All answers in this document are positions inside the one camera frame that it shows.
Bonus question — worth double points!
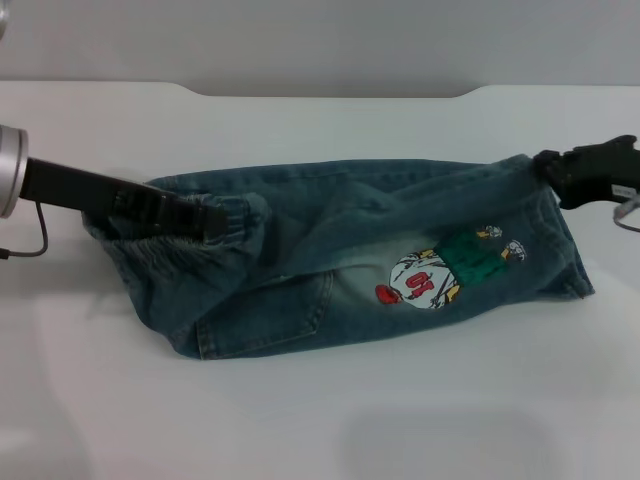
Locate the blue denim shorts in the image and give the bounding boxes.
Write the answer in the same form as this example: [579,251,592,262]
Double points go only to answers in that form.
[82,153,596,361]

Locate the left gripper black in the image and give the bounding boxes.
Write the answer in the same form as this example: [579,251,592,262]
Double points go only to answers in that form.
[22,157,226,244]

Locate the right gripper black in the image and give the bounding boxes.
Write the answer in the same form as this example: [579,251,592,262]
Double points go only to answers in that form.
[532,133,640,209]

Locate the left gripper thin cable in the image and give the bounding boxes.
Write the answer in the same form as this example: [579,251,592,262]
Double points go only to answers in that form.
[0,202,50,261]

